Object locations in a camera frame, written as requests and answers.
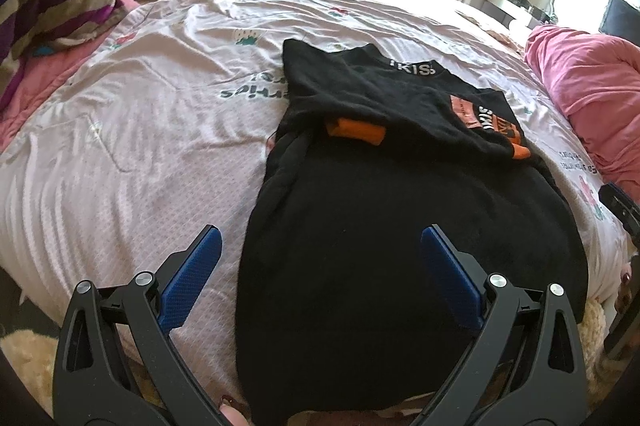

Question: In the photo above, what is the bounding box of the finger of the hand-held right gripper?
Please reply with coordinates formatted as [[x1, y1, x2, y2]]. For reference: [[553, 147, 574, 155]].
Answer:
[[598, 183, 640, 252]]

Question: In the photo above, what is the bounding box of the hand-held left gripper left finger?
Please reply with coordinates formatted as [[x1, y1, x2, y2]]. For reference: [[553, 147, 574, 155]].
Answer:
[[52, 225, 223, 426]]

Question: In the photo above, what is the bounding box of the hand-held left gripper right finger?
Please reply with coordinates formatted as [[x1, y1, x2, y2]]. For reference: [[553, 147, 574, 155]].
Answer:
[[420, 225, 586, 426]]

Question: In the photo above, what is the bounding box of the black sweater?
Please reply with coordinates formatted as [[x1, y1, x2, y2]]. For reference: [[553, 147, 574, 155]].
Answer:
[[235, 37, 588, 424]]

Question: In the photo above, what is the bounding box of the person's right hand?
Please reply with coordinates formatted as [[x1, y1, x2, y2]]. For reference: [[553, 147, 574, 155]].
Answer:
[[614, 270, 635, 313]]

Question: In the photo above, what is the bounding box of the person's left hand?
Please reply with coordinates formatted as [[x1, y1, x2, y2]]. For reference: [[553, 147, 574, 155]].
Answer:
[[217, 393, 252, 426]]

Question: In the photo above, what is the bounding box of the pink duvet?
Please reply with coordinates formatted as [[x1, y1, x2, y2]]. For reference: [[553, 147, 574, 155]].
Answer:
[[524, 24, 640, 192]]

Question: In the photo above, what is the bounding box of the printed pink bed sheet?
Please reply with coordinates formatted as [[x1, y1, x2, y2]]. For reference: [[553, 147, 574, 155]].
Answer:
[[0, 0, 636, 347]]

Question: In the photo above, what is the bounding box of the dark monitor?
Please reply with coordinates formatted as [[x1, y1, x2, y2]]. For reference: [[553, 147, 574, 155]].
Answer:
[[598, 0, 640, 39]]

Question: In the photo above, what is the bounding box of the fluffy beige rug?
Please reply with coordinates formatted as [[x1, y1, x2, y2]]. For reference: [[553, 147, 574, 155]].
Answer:
[[0, 301, 621, 407]]

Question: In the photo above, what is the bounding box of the white side shelf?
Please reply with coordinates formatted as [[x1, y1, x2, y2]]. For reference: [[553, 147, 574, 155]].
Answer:
[[482, 0, 556, 29]]

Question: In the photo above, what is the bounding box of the pink quilted blanket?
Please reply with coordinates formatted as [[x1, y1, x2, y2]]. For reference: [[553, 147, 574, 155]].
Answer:
[[0, 0, 141, 147]]

